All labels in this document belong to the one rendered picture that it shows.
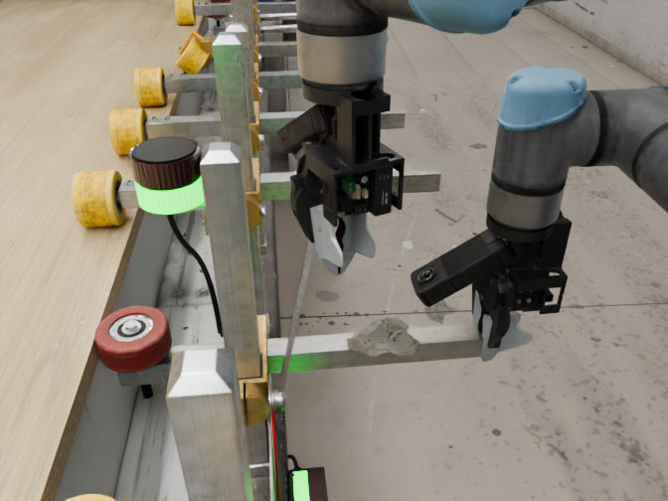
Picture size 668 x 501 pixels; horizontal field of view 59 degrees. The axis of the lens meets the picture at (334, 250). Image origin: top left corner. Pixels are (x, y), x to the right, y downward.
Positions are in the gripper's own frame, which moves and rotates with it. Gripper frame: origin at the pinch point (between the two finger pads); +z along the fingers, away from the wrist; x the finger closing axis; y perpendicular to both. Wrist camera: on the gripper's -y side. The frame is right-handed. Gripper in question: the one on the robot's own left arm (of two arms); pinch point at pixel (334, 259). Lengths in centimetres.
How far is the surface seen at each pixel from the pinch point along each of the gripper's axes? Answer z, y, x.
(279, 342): 12.6, -4.1, -5.5
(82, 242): 7.8, -31.3, -23.9
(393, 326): 12.0, 0.3, 7.7
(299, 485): 28.7, 4.2, -7.4
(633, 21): 62, -276, 396
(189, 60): 2, -100, 10
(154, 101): 5, -79, -3
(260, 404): 13.1, 3.7, -10.9
